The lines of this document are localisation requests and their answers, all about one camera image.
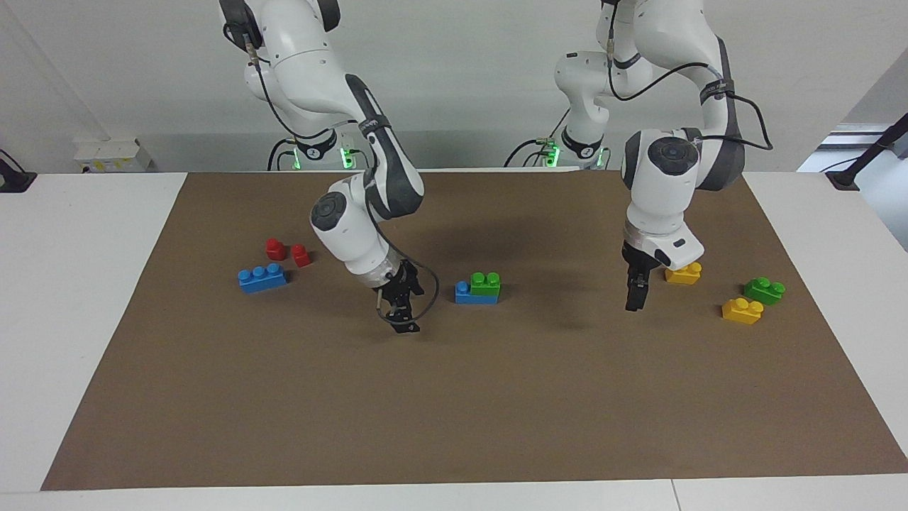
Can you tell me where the blue three-stud toy brick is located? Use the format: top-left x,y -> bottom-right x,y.
238,263 -> 289,295
454,281 -> 501,305

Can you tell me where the yellow two-stud toy brick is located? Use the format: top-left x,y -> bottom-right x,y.
721,297 -> 765,326
665,261 -> 703,286

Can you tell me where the brown paper table mat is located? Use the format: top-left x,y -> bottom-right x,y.
40,169 -> 908,492

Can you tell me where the white power strip box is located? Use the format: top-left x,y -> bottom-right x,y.
74,138 -> 153,174

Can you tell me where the black table clamp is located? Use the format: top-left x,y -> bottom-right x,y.
0,149 -> 38,193

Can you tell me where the black left base cable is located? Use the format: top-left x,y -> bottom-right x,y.
504,105 -> 572,169

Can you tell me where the black base cable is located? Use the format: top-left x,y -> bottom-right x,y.
267,138 -> 299,172
504,105 -> 572,169

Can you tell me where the black right base cable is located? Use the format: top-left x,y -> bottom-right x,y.
267,138 -> 299,172

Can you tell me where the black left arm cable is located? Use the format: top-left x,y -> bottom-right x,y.
607,0 -> 774,151

